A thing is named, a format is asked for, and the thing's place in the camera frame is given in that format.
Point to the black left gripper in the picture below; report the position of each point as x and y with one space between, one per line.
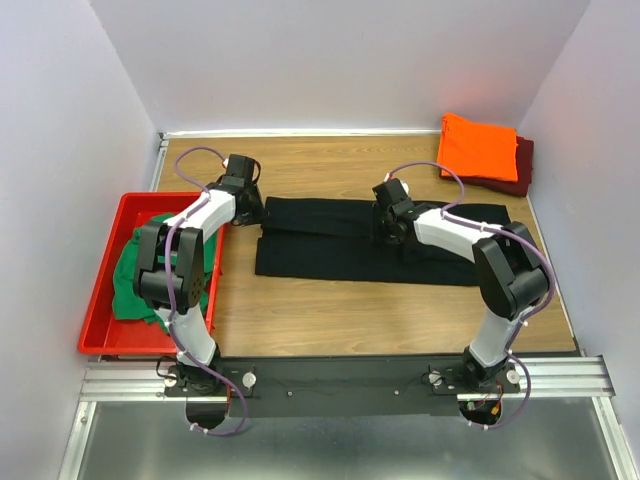
258 214

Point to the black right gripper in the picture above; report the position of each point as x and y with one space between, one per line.
389 239

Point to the black t shirt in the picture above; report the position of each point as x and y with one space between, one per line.
332 239

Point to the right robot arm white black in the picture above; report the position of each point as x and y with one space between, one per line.
512 274

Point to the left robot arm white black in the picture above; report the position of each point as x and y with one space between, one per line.
170 267

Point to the orange folded t shirt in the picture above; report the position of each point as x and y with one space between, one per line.
472 149

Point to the dark red folded t shirt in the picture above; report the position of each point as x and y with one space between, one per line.
524 161

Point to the green crumpled t shirt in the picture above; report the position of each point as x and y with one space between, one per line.
127 306

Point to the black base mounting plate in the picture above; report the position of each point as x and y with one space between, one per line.
339 386

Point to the red plastic tray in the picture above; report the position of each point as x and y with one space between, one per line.
102 333

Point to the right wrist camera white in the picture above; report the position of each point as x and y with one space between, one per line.
389 177

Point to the aluminium frame rail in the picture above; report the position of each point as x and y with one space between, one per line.
551 377

